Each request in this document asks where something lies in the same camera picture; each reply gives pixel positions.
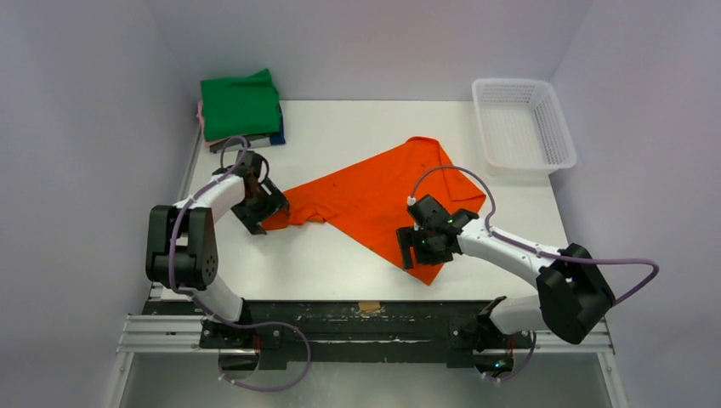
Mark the orange t-shirt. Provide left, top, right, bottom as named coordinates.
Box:
left=263, top=137, right=486, bottom=267

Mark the folded pink t-shirt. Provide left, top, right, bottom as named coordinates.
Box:
left=196, top=100, right=244, bottom=146

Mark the folded grey t-shirt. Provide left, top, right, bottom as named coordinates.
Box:
left=206, top=136, right=272, bottom=154

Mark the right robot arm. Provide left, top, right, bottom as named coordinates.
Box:
left=396, top=195, right=616, bottom=349

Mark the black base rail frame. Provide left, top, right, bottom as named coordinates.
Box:
left=119, top=301, right=612, bottom=374

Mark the folded green t-shirt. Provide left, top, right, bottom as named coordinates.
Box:
left=200, top=69, right=281, bottom=142

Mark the brown tape piece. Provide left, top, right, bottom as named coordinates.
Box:
left=358, top=301, right=383, bottom=315

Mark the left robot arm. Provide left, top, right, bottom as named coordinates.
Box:
left=145, top=151, right=290, bottom=329

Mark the folded blue t-shirt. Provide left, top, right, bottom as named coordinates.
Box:
left=244, top=105, right=286, bottom=149

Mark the white plastic basket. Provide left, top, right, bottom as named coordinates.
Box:
left=471, top=78, right=577, bottom=177

